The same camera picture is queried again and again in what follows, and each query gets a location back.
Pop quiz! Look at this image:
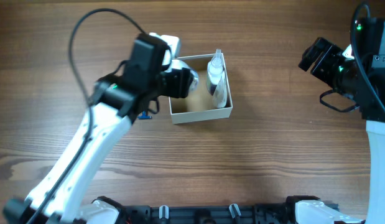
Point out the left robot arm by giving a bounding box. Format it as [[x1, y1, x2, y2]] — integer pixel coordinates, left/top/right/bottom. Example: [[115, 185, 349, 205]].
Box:
[[3, 33, 198, 223]]

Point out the dark blue pump bottle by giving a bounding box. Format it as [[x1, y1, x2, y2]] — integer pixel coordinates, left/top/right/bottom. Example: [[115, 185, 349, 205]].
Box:
[[206, 49, 225, 95]]

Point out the blue disposable razor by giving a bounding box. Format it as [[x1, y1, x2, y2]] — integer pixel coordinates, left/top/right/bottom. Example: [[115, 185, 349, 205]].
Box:
[[137, 111, 152, 120]]

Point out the black mounting rail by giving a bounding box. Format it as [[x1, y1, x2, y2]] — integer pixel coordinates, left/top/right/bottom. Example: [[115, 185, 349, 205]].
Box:
[[120, 203, 297, 224]]

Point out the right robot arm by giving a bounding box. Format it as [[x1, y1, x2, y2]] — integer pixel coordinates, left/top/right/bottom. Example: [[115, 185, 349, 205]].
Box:
[[299, 17, 385, 223]]

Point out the white cardboard box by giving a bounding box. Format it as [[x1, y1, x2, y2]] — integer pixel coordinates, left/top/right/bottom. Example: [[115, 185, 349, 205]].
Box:
[[169, 54, 233, 124]]

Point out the white round jar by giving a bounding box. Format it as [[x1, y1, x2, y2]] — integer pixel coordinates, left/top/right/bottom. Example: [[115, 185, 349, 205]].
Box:
[[170, 59, 199, 96]]

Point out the white squeeze tube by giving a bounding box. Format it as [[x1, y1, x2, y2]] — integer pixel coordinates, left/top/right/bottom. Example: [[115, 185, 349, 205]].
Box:
[[213, 73, 227, 108]]

